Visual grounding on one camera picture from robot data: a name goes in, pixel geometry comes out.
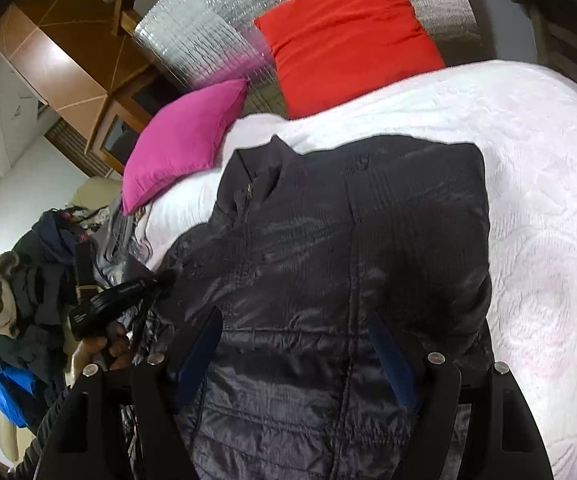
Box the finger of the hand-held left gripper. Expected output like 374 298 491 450
152 269 180 296

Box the person's left forearm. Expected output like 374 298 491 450
8 385 76 480

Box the person's left hand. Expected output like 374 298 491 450
71 335 134 377

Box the grey shiny garment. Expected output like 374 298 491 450
93 200 162 291

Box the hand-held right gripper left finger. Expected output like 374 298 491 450
16 305 224 480

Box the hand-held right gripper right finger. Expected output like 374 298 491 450
369 316 554 480

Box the wooden wardrobe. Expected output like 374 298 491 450
0 0 189 173

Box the white quilted bedspread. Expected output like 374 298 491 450
146 59 577 480

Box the red pillow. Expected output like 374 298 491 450
253 0 445 120

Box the pile of clothes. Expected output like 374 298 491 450
0 207 119 428

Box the black padded jacket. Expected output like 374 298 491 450
133 134 494 480

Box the brown striped curtain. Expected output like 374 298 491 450
463 0 577 98

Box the pink pillow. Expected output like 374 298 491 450
121 78 249 216

